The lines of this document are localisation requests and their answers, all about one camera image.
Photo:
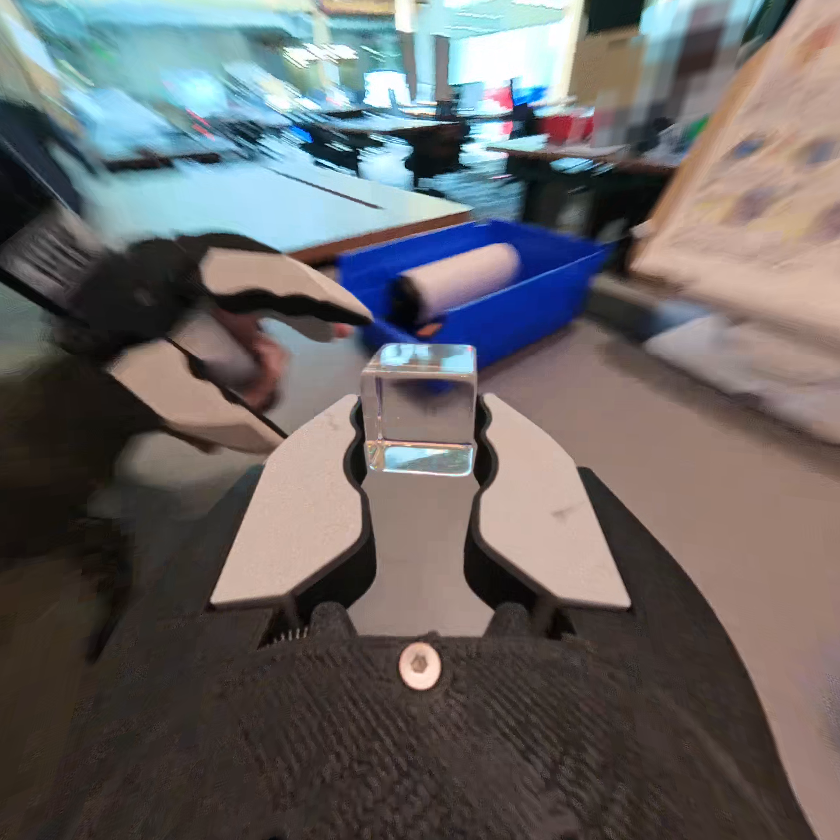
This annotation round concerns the blue plastic bin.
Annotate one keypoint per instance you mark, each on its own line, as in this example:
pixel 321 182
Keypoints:
pixel 525 308

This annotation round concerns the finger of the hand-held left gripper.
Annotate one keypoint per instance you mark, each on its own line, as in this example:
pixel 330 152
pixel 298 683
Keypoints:
pixel 262 275
pixel 177 394

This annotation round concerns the dark wooden desk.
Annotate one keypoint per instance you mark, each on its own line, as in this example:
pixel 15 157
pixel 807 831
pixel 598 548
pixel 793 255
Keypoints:
pixel 590 164

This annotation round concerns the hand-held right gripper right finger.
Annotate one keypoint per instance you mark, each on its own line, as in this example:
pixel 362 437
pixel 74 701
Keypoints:
pixel 544 518

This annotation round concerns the person's left hand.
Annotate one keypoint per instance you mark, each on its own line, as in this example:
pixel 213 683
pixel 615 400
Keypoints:
pixel 269 367

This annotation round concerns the person's left forearm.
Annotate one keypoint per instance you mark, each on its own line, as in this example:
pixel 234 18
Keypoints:
pixel 59 472

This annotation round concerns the printed poster board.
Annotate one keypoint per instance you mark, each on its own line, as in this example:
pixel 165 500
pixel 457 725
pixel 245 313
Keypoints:
pixel 754 197

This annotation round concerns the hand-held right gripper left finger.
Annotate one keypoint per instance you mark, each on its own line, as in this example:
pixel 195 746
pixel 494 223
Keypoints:
pixel 295 512

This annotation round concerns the clear acrylic cube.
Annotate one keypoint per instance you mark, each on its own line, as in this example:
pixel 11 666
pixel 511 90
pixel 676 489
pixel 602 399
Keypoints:
pixel 420 407

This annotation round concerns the white table wooden edge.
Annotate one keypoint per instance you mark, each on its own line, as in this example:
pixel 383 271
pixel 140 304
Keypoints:
pixel 262 197

